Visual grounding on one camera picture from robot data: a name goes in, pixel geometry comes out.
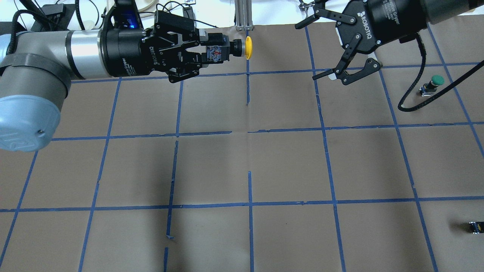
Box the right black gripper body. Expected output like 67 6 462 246
336 0 427 53

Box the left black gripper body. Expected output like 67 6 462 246
100 23 178 79

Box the yellow push button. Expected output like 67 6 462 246
200 33 253 64

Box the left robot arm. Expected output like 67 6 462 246
1 8 208 152

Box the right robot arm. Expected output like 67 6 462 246
295 0 483 85

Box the green push button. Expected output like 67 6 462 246
419 75 445 97

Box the red push button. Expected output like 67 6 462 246
468 221 484 234

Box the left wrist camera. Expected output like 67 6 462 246
102 0 143 30

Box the aluminium frame post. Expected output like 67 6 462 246
234 0 254 31

